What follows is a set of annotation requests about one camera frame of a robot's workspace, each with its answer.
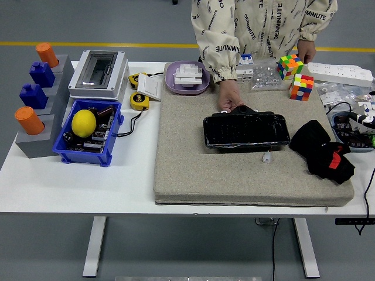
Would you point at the person's right hand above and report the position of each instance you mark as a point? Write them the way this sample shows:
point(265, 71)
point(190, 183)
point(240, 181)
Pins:
point(230, 95)

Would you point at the person's left hand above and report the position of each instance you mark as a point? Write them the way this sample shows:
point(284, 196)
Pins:
point(306, 50)

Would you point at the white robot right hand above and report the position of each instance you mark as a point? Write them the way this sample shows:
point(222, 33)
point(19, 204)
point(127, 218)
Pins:
point(363, 119)

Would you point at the black glossy panel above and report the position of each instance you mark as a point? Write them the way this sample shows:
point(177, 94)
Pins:
point(246, 131)

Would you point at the black rag with red patch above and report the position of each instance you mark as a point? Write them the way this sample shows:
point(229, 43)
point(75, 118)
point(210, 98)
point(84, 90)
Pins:
point(313, 140)

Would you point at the person's left forearm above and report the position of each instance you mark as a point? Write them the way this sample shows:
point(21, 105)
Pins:
point(313, 26)

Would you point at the person's right forearm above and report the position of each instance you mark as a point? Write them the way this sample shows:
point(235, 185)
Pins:
point(216, 58)

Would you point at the multicolour puzzle cube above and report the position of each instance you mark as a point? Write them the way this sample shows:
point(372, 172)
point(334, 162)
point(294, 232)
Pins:
point(301, 87)
point(290, 67)

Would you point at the small green part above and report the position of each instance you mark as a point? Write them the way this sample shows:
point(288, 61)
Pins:
point(372, 141)

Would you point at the white and blue circuit breaker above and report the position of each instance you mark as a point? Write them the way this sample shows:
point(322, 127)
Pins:
point(244, 73)

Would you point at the light blue tray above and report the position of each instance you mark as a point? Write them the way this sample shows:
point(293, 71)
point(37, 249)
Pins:
point(337, 133)

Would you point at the white power strip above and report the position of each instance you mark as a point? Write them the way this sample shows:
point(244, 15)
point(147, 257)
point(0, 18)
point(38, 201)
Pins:
point(337, 71)

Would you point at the clear bags of small parts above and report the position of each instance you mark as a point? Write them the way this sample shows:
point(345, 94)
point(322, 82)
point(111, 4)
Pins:
point(334, 93)

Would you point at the clear bag of metal nuts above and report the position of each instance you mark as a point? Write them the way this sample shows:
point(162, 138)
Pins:
point(265, 77)

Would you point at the stack of white plastic parts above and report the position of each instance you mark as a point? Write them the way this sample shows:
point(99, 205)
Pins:
point(187, 74)

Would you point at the person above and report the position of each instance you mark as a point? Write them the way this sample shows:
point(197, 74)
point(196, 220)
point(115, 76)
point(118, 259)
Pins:
point(257, 23)

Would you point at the purple oval dish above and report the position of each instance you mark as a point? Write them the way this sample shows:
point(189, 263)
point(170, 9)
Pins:
point(171, 85)

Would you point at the small white connector plug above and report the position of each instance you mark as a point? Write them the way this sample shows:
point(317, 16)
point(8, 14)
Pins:
point(266, 158)

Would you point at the grey-brown mat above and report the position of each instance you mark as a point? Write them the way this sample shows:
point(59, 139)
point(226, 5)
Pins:
point(205, 175)

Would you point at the yellow tape measure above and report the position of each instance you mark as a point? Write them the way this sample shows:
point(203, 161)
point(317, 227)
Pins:
point(133, 80)
point(139, 101)

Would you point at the black table control box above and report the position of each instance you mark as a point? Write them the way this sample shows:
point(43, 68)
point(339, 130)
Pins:
point(348, 221)

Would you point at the white table leg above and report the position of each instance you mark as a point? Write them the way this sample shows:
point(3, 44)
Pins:
point(307, 248)
point(93, 248)

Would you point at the yellow lemon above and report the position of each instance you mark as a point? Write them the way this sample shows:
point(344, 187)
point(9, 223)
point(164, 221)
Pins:
point(83, 123)

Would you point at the blue plastic bin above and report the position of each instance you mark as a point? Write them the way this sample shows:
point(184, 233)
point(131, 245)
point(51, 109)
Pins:
point(85, 159)

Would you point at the orange cylinder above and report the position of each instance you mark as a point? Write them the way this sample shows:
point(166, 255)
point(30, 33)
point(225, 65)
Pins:
point(29, 120)
point(47, 54)

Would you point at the blue plastic block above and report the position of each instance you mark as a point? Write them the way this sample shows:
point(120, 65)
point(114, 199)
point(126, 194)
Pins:
point(42, 74)
point(33, 96)

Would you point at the grey stepped block holder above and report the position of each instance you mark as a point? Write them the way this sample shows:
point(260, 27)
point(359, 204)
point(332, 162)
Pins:
point(38, 146)

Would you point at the white wall switch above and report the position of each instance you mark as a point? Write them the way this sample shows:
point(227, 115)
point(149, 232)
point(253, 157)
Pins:
point(149, 87)

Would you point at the metal bracket under table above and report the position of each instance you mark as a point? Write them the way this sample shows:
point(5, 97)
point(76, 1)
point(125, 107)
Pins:
point(265, 221)

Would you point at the grey electrical enclosure box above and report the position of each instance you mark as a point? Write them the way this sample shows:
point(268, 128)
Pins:
point(96, 70)

